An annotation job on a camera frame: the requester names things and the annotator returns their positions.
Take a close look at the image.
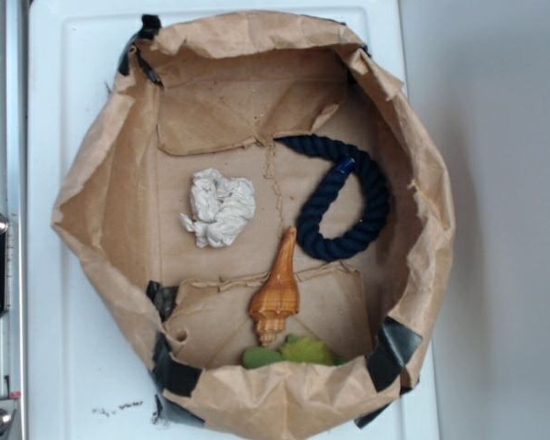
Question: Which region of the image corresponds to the white paper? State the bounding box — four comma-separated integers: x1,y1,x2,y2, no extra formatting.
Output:
181,168,256,248

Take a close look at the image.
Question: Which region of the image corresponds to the brown paper bag bin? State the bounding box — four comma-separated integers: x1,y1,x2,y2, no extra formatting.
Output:
52,11,455,439

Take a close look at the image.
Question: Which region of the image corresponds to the orange conch shell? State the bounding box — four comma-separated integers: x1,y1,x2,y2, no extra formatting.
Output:
249,226,300,347

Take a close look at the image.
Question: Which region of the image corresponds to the green plush toy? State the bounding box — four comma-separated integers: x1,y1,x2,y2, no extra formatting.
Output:
242,335,348,369

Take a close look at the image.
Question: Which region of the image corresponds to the dark blue rope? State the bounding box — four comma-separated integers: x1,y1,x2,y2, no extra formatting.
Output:
274,134,391,263

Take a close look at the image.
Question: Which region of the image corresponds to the aluminium rail frame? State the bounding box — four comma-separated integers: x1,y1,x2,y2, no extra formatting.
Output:
0,1,29,439

